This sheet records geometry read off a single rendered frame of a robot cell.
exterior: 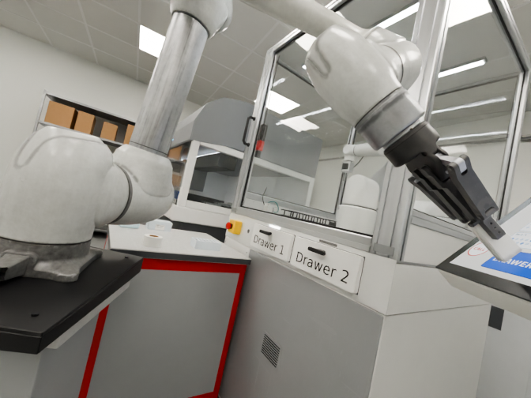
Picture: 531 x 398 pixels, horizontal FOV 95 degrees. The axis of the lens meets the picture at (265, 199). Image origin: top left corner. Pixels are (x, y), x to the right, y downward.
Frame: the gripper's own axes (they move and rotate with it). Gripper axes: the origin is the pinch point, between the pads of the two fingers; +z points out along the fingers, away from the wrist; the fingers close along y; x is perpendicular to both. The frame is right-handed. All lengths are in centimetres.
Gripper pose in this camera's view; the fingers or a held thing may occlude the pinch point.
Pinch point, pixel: (492, 236)
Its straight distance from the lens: 50.4
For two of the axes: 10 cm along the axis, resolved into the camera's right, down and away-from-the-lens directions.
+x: -7.9, 6.1, 0.5
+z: 6.0, 7.9, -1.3
